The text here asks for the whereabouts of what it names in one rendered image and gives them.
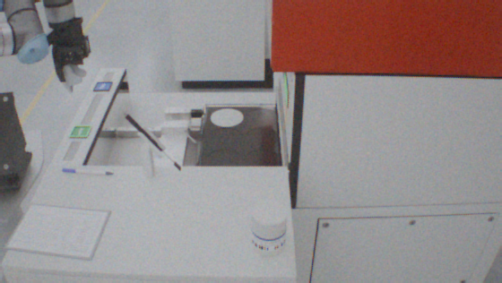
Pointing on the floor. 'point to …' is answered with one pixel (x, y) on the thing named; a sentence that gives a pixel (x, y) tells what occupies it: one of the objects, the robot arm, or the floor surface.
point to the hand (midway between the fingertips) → (68, 88)
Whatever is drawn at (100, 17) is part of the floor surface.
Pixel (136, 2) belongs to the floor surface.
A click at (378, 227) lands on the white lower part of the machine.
